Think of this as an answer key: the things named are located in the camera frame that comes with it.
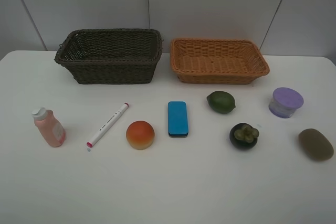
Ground green lime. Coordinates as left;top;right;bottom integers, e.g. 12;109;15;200
206;91;236;114

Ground dark purple mangosteen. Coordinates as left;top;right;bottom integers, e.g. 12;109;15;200
229;123;259;151

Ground purple lidded round container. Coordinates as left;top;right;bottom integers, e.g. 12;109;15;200
268;87;304;119

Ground brown kiwi fruit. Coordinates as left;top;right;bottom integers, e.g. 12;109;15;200
298;129;334;162

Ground blue whiteboard eraser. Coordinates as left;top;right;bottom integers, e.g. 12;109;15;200
167;101;189;137

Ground orange round bread bun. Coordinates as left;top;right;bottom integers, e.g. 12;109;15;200
126;121;155;150

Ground orange wicker basket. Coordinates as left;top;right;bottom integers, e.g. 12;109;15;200
170;38;270;84

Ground white marker red caps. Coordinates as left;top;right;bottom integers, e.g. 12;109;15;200
86;103;129;148

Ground dark brown wicker basket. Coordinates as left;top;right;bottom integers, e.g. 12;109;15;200
55;28;162;84

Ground pink bottle white cap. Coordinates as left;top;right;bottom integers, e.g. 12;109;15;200
32;107;66;147

